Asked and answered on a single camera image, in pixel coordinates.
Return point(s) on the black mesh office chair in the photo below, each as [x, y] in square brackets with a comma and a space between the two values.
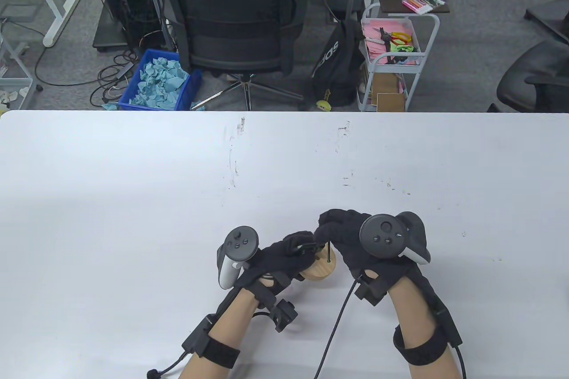
[231, 14]

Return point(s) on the person's right forearm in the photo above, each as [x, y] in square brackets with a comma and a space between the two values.
[411, 314]

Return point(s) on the pile of crumpled blue paper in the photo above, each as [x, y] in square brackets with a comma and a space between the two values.
[158, 81]

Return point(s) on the black backpack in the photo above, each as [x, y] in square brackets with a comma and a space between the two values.
[333, 63]

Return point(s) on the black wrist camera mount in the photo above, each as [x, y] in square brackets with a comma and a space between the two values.
[283, 317]
[371, 291]

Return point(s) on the round wooden disc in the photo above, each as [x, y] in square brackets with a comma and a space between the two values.
[322, 270]

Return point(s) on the black forearm sensor box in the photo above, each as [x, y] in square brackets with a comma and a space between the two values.
[198, 335]
[451, 325]

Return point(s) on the black chair base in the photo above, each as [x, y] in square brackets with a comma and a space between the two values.
[549, 12]

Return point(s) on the person's right hand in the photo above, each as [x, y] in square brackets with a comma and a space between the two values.
[342, 230]

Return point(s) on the black computer tower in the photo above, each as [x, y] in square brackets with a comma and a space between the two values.
[129, 5]

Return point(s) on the brown cardboard box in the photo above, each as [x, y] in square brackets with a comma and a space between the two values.
[386, 90]

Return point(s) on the white desk leg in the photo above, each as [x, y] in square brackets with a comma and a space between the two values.
[55, 10]

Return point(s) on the green cloth item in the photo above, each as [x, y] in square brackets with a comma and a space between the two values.
[402, 48]

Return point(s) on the small green toy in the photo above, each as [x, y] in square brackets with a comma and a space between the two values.
[324, 105]

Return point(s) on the grey and white controller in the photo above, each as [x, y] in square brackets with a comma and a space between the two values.
[383, 234]
[240, 240]

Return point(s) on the person's left hand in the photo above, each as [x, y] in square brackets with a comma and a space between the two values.
[275, 263]

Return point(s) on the black metal clamp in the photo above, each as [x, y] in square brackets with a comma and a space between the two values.
[328, 253]

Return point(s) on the person's left forearm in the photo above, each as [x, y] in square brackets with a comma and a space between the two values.
[226, 321]

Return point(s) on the blue plastic bin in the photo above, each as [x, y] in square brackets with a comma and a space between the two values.
[186, 88]

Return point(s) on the pack of coloured markers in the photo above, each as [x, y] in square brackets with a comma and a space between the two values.
[422, 0]

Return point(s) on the white rolling cart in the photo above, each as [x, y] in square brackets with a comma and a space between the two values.
[429, 41]

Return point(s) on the stack of pink paper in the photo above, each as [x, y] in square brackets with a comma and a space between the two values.
[372, 31]

